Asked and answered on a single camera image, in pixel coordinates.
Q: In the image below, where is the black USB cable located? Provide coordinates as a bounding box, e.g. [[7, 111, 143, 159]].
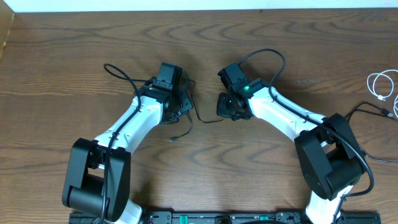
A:
[[344, 101, 398, 164], [169, 79, 224, 143]]

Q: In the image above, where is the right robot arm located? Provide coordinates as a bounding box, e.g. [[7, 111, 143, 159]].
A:
[[216, 63, 371, 223]]

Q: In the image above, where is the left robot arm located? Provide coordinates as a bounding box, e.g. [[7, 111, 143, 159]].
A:
[[62, 63, 192, 223]]

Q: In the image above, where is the white USB cable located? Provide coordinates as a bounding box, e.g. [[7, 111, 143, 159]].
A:
[[366, 68, 398, 121]]

